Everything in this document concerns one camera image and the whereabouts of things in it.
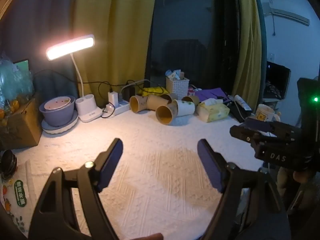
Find yellow plastic bag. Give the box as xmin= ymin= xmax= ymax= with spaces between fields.
xmin=138 ymin=86 xmax=170 ymax=97

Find white air conditioner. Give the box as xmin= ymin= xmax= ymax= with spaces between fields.
xmin=263 ymin=0 xmax=311 ymax=27

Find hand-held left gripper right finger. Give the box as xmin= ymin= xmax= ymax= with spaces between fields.
xmin=197 ymin=139 xmax=292 ymax=240

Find clear plastic bag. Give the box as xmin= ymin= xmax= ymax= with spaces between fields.
xmin=0 ymin=52 xmax=35 ymax=105

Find white power strip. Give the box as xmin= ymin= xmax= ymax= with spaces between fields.
xmin=102 ymin=99 xmax=131 ymax=117

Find purple bowl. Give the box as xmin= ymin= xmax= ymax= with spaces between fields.
xmin=39 ymin=95 xmax=76 ymax=127

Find white paper cup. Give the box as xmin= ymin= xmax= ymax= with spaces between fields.
xmin=172 ymin=99 xmax=195 ymax=118

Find yellow tissue pack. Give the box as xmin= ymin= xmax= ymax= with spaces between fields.
xmin=196 ymin=98 xmax=230 ymax=123

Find white charger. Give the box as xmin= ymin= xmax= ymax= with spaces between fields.
xmin=108 ymin=91 xmax=119 ymax=105

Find green screen tablet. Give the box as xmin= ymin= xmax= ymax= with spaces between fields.
xmin=12 ymin=59 xmax=31 ymax=72

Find white bear mug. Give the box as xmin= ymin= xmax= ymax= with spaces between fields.
xmin=254 ymin=104 xmax=281 ymax=123

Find white desk lamp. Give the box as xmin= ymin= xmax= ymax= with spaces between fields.
xmin=46 ymin=34 xmax=103 ymax=123

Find narrow yellow curtain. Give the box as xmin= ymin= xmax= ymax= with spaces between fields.
xmin=232 ymin=0 xmax=263 ymax=103

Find white woven basket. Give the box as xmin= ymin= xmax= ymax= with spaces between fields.
xmin=165 ymin=76 xmax=190 ymax=94

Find purple cloth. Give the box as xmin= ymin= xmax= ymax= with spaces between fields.
xmin=194 ymin=87 xmax=228 ymax=103

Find brown paper cup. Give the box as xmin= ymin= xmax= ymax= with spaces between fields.
xmin=155 ymin=103 xmax=178 ymax=126
xmin=181 ymin=95 xmax=200 ymax=106
xmin=146 ymin=95 xmax=171 ymax=111
xmin=129 ymin=95 xmax=148 ymax=113
xmin=160 ymin=93 xmax=178 ymax=103

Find printed wet wipes packet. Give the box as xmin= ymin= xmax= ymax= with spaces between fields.
xmin=0 ymin=160 xmax=38 ymax=238

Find oranges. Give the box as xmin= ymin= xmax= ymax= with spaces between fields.
xmin=0 ymin=99 xmax=20 ymax=127

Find black round jar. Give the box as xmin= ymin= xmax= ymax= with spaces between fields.
xmin=0 ymin=150 xmax=18 ymax=180

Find white tube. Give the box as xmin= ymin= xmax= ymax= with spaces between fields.
xmin=233 ymin=94 xmax=252 ymax=112

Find wide yellow curtain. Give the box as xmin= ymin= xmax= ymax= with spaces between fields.
xmin=72 ymin=0 xmax=157 ymax=108

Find white textured tablecloth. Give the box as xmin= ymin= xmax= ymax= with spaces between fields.
xmin=0 ymin=109 xmax=277 ymax=240

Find white plate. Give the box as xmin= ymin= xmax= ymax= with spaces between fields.
xmin=41 ymin=110 xmax=79 ymax=135

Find black power adapter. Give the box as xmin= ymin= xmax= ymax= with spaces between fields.
xmin=122 ymin=81 xmax=136 ymax=103

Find black cable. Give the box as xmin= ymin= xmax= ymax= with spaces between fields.
xmin=34 ymin=69 xmax=113 ymax=118

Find pink bowl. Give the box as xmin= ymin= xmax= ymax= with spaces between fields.
xmin=44 ymin=96 xmax=72 ymax=111

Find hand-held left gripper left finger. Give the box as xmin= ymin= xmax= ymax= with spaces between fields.
xmin=29 ymin=138 xmax=124 ymax=240

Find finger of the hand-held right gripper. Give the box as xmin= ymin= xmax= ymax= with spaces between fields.
xmin=230 ymin=125 xmax=261 ymax=143
xmin=244 ymin=118 xmax=278 ymax=133

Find person's right hand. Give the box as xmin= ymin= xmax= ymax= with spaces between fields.
xmin=276 ymin=166 xmax=313 ymax=190

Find person's left hand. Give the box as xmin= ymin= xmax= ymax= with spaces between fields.
xmin=134 ymin=233 xmax=164 ymax=240

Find cardboard box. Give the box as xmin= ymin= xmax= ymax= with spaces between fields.
xmin=0 ymin=97 xmax=43 ymax=151

